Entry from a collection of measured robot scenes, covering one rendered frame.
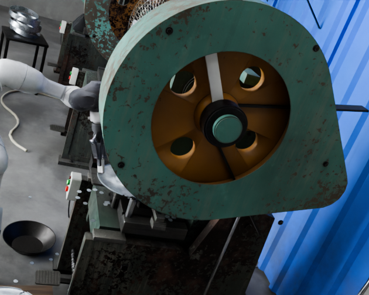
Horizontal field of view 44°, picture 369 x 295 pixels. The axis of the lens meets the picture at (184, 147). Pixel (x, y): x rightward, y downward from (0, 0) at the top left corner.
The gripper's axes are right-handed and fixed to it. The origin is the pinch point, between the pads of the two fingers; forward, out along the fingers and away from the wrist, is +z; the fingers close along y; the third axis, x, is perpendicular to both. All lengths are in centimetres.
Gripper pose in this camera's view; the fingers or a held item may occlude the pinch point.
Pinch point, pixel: (101, 165)
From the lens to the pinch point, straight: 215.6
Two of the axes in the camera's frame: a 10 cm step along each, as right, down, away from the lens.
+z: -0.3, 9.7, 2.5
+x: 8.8, 1.4, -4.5
